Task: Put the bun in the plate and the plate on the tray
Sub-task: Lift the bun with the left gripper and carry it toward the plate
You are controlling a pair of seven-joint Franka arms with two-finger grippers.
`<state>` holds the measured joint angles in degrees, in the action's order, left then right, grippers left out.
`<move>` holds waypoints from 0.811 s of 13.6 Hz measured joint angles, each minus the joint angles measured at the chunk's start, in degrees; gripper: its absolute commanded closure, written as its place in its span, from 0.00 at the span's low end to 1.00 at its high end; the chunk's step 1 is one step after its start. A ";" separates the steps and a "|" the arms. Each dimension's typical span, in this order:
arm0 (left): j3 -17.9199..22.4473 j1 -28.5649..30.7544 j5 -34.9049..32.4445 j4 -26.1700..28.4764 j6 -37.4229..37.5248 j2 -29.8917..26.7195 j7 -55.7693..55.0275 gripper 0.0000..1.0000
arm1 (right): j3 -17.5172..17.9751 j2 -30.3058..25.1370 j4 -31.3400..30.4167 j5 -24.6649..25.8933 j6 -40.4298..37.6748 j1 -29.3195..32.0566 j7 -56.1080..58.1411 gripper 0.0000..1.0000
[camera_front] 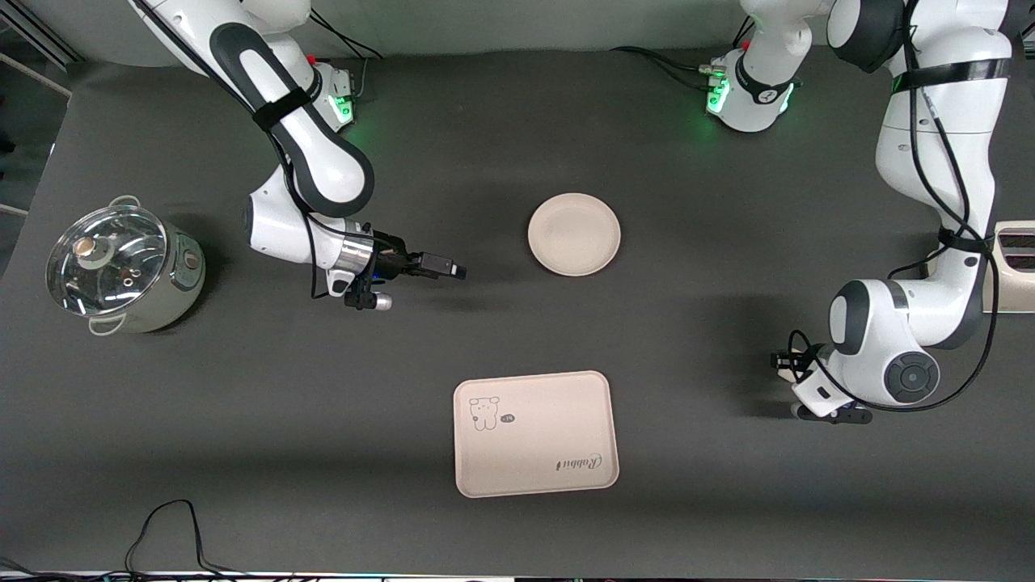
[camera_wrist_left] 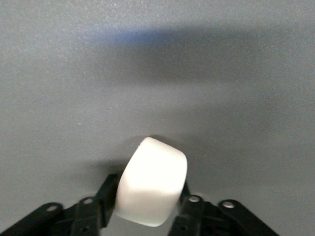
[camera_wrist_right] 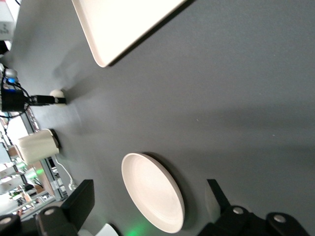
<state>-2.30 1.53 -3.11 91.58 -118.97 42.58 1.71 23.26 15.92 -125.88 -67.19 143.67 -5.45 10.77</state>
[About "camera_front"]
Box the round cream plate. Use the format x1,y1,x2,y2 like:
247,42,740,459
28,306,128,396
528,192,622,277

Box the cream tray with bear print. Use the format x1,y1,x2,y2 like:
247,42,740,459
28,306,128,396
453,370,620,499

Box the steel pot with glass lid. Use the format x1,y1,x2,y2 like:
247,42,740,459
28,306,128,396
46,194,207,336

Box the cream white toaster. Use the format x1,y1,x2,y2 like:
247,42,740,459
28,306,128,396
981,220,1035,314

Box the glass pot lid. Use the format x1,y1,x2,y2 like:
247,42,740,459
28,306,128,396
46,205,169,317

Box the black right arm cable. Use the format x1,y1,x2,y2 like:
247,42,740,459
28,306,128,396
129,0,332,300

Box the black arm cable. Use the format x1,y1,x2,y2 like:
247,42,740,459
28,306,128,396
788,0,1003,413
129,0,332,300

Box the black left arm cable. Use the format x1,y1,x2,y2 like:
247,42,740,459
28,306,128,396
788,0,1003,413

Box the black right base cables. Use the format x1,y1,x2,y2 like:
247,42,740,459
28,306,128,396
310,8,382,102

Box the black base cables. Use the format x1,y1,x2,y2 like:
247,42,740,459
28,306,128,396
610,44,716,91
310,8,382,102

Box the black left base cables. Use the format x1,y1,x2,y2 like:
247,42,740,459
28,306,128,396
610,44,716,91

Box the thin black cable loop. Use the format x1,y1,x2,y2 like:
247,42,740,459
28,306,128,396
0,499,268,582

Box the metal frame rail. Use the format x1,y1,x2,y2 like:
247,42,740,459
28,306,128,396
0,0,86,65

